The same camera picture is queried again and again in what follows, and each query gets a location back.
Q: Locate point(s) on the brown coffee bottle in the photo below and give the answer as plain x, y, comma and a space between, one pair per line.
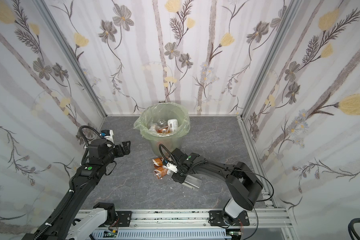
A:
160, 172
163, 130
159, 162

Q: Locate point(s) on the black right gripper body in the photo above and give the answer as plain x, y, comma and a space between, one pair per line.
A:
178, 167

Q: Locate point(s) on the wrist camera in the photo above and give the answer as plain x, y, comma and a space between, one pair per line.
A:
108, 135
171, 167

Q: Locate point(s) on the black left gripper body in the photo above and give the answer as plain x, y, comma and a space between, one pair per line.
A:
120, 150

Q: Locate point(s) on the mesh waste bin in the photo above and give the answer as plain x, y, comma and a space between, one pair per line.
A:
170, 144

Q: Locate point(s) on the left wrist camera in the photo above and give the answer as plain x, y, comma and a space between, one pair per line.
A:
108, 135

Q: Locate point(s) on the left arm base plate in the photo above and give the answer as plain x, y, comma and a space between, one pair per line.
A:
123, 219

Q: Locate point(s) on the clear bottle with crane label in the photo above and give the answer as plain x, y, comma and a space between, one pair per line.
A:
153, 128

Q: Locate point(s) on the aluminium mounting rail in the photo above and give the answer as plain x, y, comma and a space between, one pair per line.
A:
199, 219

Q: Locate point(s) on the white label clear bottle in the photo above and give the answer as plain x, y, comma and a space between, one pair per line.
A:
173, 125

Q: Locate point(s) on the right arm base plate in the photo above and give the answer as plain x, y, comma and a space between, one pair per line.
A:
222, 219

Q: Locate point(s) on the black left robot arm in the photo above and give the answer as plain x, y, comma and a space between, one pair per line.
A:
100, 152

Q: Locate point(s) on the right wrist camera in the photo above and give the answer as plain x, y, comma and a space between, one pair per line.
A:
171, 167

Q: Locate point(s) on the small bottle pink label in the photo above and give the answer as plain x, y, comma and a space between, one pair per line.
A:
161, 123

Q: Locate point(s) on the white vented cable duct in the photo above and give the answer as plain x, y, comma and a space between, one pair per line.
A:
165, 234

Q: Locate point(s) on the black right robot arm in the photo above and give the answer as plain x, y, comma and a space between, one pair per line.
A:
244, 185

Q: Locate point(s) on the clear square bottle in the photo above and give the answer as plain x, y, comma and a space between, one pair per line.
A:
192, 182

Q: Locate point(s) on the green plastic bin liner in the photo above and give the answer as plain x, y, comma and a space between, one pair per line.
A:
164, 111

